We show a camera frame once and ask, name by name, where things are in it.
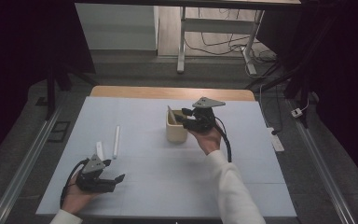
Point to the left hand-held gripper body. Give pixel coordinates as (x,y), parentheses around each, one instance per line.
(93,165)

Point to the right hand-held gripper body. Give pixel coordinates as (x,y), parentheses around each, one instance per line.
(206,102)

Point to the beige square pen holder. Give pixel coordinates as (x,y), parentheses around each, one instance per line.
(175,133)

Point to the long white pen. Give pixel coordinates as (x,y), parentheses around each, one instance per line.
(116,141)

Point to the person's right hand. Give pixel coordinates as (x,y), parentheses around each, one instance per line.
(209,141)

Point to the person's left hand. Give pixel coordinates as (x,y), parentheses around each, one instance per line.
(76,199)

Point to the short white pen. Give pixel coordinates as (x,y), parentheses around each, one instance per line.
(99,151)

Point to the pale blue table mat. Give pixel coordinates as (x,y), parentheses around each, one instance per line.
(155,193)

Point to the white power strip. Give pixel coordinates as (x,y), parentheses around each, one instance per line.
(276,141)

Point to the black stand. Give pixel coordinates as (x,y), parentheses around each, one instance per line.
(51,93)
(295,81)

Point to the small white adapter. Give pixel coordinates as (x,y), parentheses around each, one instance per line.
(296,112)

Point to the white cabinet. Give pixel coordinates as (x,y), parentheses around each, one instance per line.
(115,28)

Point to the black floor frame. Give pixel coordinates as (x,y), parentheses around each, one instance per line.
(59,131)

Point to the white metal desk frame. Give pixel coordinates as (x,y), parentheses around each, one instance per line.
(181,46)

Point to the metal floor rail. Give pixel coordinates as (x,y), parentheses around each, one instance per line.
(321,174)
(24,168)

